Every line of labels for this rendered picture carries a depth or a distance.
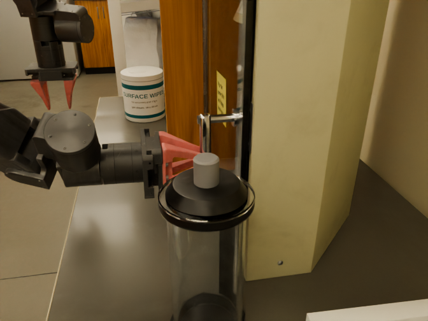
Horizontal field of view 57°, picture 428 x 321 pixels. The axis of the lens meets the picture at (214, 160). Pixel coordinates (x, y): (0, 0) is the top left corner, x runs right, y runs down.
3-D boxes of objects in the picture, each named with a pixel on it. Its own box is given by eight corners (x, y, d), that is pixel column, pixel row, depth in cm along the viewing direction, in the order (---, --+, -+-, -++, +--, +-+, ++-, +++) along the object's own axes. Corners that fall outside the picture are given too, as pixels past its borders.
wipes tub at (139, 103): (164, 107, 136) (161, 64, 129) (167, 121, 124) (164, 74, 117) (125, 110, 133) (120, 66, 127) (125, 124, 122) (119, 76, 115)
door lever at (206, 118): (235, 172, 58) (232, 164, 60) (237, 111, 53) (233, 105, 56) (199, 176, 57) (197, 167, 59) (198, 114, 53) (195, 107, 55)
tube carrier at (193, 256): (252, 303, 57) (260, 174, 47) (240, 370, 48) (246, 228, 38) (181, 290, 59) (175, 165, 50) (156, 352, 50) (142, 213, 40)
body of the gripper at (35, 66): (76, 76, 85) (70, 41, 82) (25, 78, 83) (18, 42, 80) (79, 69, 91) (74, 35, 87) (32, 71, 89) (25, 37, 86)
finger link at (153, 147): (207, 127, 59) (144, 130, 57) (217, 147, 53) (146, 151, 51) (206, 167, 62) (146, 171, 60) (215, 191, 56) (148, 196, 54)
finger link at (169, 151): (207, 126, 59) (144, 129, 58) (216, 146, 53) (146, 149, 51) (206, 166, 62) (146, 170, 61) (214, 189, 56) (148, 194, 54)
